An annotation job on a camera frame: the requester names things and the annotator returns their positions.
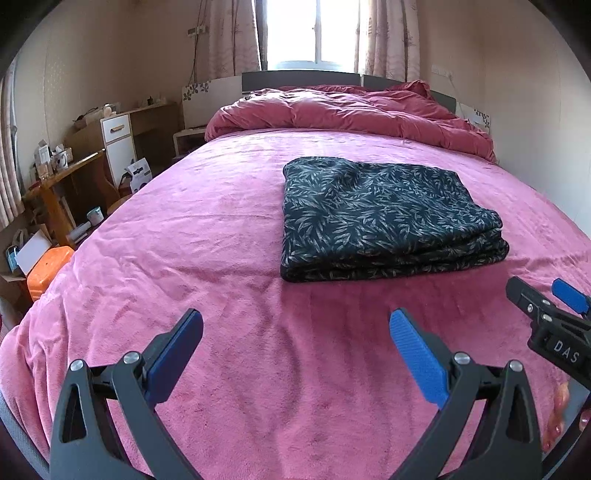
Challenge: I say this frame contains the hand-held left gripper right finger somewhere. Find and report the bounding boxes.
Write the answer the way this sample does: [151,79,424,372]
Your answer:
[389,308,542,480]

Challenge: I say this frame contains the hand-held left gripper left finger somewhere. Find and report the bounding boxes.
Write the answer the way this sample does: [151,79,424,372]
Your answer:
[49,308,204,480]

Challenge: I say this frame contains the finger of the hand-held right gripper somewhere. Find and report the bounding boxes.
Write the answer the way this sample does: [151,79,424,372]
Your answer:
[505,276,560,326]
[551,278,591,330]

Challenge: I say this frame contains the dark leaf-print pants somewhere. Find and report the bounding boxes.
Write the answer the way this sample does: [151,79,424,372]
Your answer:
[280,157,510,283]

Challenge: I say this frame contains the person's right hand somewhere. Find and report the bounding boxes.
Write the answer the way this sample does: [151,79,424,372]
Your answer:
[539,382,591,454]

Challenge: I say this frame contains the pink bed blanket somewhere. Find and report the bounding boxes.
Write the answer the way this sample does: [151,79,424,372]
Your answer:
[0,127,591,480]

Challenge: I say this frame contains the orange plastic box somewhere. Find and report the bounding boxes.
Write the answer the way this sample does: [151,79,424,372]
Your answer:
[26,246,75,304]

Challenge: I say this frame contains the white flat box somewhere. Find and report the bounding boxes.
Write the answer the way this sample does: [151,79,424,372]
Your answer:
[14,228,54,274]

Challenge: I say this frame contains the black and white printed box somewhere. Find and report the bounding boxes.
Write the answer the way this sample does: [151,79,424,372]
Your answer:
[124,157,154,194]

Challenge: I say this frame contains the wooden desk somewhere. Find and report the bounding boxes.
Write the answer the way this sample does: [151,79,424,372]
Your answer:
[22,150,108,243]

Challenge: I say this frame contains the white nightstand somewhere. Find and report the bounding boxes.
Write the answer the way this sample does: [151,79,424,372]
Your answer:
[172,129,207,161]

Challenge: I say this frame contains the wooden dresser with white drawers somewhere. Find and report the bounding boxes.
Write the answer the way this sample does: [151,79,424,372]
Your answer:
[64,102,182,186]

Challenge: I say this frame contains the red duvet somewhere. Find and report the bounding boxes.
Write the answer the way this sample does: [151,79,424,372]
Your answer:
[204,80,498,163]

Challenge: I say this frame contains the striped side curtain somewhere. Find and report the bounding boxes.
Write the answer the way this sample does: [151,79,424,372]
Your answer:
[0,76,26,229]

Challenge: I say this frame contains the floral curtain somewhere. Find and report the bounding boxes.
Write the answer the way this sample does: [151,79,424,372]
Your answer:
[207,0,269,83]
[355,0,422,85]

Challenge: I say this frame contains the grey and white headboard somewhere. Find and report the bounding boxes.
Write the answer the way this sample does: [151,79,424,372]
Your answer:
[181,71,493,131]

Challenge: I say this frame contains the window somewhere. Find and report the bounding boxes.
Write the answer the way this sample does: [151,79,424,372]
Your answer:
[264,0,362,71]

